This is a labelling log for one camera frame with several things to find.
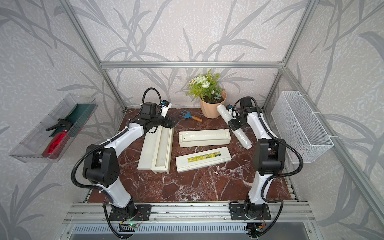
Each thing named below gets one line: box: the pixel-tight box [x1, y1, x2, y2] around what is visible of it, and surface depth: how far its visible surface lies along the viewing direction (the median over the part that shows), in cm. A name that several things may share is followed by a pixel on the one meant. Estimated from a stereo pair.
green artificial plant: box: [186, 69, 224, 103], surface depth 98 cm
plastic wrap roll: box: [216, 104, 253, 150], surface depth 91 cm
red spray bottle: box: [42, 118, 73, 159], surface depth 61 cm
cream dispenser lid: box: [175, 146, 232, 173], surface depth 93 cm
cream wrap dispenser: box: [178, 128, 232, 148], surface depth 106 cm
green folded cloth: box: [49, 103, 98, 138], surface depth 71 cm
